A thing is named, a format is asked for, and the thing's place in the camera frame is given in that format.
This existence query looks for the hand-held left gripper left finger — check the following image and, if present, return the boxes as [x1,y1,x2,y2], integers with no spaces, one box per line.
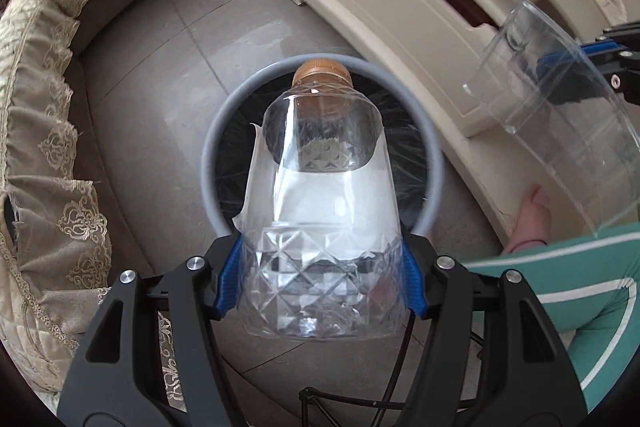
[56,234,246,427]

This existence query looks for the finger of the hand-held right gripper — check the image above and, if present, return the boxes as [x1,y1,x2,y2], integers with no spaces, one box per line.
[537,49,640,106]
[536,23,640,76]

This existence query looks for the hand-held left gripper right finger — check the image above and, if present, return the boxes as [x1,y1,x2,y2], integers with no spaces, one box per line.
[400,234,588,427]

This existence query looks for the clear plastic cup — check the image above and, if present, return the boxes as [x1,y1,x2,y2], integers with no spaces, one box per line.
[462,0,640,239]

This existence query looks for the clear plastic bottle brown cap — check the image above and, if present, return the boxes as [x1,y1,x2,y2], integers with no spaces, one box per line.
[232,59,412,342]

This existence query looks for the grey bin with black bag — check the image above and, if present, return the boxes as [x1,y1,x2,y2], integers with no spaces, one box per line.
[201,55,445,244]

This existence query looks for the person's bare foot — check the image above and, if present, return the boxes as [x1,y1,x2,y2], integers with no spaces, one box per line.
[504,186,553,255]

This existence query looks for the person's leg in green pants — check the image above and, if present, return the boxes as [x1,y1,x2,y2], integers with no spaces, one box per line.
[460,222,640,417]

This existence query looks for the cream coffee table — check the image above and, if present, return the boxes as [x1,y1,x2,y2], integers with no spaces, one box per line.
[274,0,640,253]

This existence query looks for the beige quilted sofa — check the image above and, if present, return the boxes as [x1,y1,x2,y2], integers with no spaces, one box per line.
[0,0,281,410]

